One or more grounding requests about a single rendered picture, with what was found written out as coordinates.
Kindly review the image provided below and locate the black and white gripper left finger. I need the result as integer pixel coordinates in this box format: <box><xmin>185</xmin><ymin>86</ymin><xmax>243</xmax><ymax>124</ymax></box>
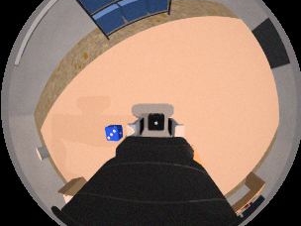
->
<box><xmin>127</xmin><ymin>117</ymin><xmax>145</xmax><ymax>137</ymax></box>

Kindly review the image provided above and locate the orange flat square mat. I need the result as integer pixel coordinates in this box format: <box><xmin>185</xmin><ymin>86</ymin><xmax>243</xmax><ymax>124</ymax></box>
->
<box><xmin>192</xmin><ymin>145</ymin><xmax>205</xmax><ymax>169</ymax></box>

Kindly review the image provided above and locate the black die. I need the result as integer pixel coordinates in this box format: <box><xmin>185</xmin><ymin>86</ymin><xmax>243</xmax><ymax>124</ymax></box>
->
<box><xmin>148</xmin><ymin>113</ymin><xmax>164</xmax><ymax>131</ymax></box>

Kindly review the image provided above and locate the blue die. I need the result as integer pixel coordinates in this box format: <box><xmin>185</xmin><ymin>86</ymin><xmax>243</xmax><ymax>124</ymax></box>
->
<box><xmin>105</xmin><ymin>125</ymin><xmax>123</xmax><ymax>142</ymax></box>

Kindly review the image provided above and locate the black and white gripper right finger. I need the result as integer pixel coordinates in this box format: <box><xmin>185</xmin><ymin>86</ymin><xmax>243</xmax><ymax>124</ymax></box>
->
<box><xmin>168</xmin><ymin>118</ymin><xmax>185</xmax><ymax>138</ymax></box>

